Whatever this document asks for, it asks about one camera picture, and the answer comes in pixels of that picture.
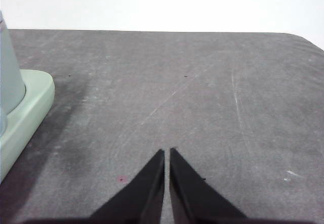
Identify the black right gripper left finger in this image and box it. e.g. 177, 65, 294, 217
90, 149, 166, 221

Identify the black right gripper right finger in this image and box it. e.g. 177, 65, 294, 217
169, 147, 248, 221

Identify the mint green cooker base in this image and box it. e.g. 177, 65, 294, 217
0, 69, 56, 184

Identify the mint green pot with handle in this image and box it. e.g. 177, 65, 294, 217
0, 10, 27, 138

